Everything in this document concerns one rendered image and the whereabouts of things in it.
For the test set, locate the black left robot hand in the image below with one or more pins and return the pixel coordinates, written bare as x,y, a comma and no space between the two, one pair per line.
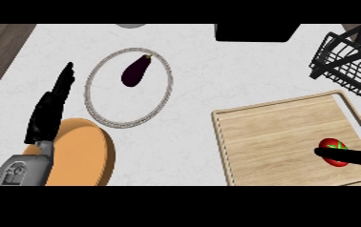
47,110

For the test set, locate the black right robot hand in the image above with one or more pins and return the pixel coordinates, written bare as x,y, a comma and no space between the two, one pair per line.
341,156

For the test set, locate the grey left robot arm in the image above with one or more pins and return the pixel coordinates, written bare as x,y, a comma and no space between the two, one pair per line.
24,169

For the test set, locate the red tomato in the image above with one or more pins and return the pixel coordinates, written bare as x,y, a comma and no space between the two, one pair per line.
332,144

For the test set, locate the pale wooden tray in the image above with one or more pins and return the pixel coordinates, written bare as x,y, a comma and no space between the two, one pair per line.
282,141

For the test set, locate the orange round plate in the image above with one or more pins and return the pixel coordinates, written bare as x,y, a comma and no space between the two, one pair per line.
82,154

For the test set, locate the dark purple eggplant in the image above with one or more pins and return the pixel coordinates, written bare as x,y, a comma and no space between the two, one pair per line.
135,72

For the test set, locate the grey round object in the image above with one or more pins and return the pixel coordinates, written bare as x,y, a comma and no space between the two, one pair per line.
131,25

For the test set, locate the black appliance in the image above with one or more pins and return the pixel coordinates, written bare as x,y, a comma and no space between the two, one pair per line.
254,32

